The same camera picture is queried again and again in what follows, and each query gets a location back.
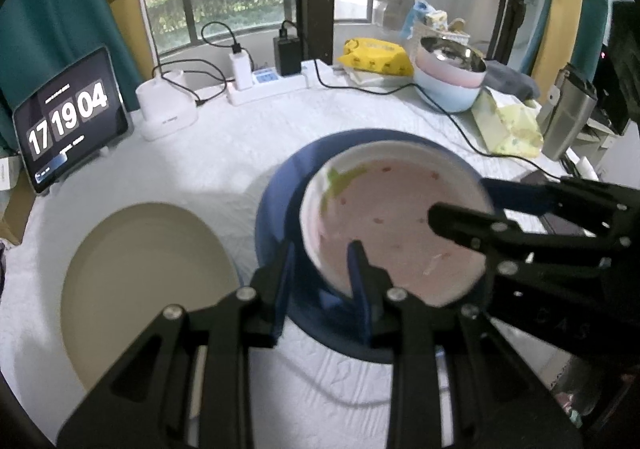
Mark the beige plate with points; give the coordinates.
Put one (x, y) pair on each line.
(132, 265)

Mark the steel thermos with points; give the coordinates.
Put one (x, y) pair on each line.
(570, 102)

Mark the pink strawberry bowl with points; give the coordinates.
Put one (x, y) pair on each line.
(379, 194)

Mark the small white box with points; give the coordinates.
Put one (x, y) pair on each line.
(10, 170)

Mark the stacked pastel bowls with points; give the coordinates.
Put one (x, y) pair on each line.
(448, 74)

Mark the yellow curtain left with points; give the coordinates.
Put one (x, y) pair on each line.
(128, 17)

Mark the yellow paper bag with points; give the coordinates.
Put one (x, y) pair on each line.
(506, 125)

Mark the yellow teal curtain right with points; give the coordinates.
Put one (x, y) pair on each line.
(573, 32)

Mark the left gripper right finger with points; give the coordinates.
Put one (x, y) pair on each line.
(496, 399)

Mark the teal curtain left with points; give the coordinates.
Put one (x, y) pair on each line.
(40, 38)

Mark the cardboard box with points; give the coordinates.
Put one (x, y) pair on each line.
(16, 206)

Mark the black power adapter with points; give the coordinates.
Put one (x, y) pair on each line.
(287, 51)

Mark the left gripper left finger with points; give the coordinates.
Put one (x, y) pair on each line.
(143, 400)

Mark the tablet showing clock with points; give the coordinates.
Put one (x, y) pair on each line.
(69, 119)

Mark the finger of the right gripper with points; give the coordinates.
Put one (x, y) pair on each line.
(512, 252)
(584, 203)

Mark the white power strip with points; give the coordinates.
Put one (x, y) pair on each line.
(267, 83)

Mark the white charger block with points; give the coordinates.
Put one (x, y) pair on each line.
(241, 67)

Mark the white desk lamp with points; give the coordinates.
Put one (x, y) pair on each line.
(166, 106)

